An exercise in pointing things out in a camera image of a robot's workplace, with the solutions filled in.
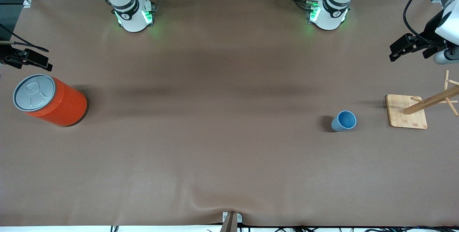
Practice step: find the orange can with grey lid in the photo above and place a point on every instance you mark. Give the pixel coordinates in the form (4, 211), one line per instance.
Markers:
(57, 104)

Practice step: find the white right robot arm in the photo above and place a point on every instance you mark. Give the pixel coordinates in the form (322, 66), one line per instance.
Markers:
(132, 13)

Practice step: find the brown post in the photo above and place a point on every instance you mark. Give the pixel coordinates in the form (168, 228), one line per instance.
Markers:
(229, 225)

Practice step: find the wooden cup rack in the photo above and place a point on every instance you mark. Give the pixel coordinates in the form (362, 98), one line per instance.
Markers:
(407, 113)

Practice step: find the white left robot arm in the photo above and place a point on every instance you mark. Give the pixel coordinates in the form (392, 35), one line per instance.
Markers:
(331, 13)

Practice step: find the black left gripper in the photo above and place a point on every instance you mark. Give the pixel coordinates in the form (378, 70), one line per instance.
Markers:
(426, 35)

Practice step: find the grey metal bracket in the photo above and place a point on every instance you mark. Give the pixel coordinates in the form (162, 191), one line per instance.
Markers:
(240, 219)

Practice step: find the blue plastic cup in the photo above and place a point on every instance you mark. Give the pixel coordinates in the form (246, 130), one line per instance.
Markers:
(342, 122)

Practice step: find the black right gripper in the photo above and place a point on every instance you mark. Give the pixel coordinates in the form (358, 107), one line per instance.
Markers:
(8, 57)

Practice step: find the brown table mat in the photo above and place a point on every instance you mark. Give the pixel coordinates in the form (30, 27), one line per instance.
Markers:
(229, 171)

